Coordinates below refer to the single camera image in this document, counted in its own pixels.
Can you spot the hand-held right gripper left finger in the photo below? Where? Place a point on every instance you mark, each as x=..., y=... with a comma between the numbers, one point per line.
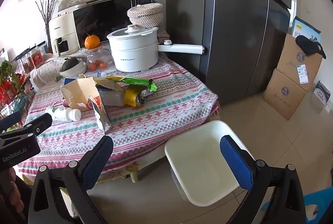
x=96, y=161

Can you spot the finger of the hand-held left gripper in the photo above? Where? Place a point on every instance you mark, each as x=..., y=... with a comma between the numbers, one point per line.
x=10, y=120
x=39, y=122

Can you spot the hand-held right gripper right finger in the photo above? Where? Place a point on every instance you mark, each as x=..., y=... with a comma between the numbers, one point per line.
x=236, y=164

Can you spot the white pill bottle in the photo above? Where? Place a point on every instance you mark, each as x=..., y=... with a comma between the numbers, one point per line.
x=62, y=113

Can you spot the white plastic bin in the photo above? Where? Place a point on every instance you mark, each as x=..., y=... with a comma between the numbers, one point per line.
x=203, y=159

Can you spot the torn red white carton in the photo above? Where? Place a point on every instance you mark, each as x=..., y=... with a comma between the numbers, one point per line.
x=100, y=112

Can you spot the torn brown paper bag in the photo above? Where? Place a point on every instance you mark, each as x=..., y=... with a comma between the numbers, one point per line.
x=78, y=91

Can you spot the grey cardboard packet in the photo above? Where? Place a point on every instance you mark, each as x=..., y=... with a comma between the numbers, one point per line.
x=111, y=98

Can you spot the yellow snack wrapper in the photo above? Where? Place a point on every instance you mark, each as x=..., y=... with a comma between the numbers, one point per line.
x=130, y=96

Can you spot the green snack wrapper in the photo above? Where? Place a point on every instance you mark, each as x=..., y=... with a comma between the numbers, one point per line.
x=135, y=81

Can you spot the person's left hand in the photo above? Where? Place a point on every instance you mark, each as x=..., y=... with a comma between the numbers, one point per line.
x=14, y=194

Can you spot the green leafy plant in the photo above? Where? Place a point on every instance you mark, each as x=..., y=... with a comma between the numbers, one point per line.
x=9, y=73

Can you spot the floral fabric cushion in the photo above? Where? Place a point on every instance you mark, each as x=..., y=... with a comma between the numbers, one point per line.
x=46, y=70

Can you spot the patterned woven tablecloth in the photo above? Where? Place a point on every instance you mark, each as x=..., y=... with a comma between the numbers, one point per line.
x=145, y=120

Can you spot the red label jar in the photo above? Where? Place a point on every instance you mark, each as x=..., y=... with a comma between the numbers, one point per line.
x=33, y=57

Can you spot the white bowl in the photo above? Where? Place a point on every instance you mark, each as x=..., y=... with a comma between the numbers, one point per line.
x=78, y=69

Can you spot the dark green avocado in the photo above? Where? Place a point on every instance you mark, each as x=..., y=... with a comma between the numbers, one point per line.
x=69, y=64

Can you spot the brown cardboard box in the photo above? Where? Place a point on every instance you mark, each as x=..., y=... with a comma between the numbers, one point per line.
x=296, y=60
x=282, y=94

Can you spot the clear container of cherry tomatoes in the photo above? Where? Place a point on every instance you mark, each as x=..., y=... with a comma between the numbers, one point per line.
x=98, y=62

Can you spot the blue plastic stool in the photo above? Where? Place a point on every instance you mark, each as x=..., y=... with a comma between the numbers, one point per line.
x=318, y=204

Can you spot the orange fruit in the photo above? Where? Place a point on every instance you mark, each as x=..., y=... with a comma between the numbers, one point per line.
x=91, y=42

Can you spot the cream air fryer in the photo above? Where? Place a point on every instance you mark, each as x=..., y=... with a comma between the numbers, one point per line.
x=65, y=29

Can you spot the small blue printed box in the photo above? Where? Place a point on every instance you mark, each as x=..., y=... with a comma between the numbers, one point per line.
x=321, y=92

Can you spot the dried bare branches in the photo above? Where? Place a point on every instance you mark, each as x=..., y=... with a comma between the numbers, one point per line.
x=49, y=8

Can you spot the white electric cooking pot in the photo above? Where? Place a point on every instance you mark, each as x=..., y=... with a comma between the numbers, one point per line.
x=135, y=52

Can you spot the grey refrigerator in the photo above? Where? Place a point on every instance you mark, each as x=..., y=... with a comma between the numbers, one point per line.
x=234, y=31

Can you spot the black cloth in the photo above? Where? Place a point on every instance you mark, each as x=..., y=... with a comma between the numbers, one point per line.
x=309, y=46

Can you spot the large blue printed box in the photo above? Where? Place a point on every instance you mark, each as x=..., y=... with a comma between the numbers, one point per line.
x=301, y=27

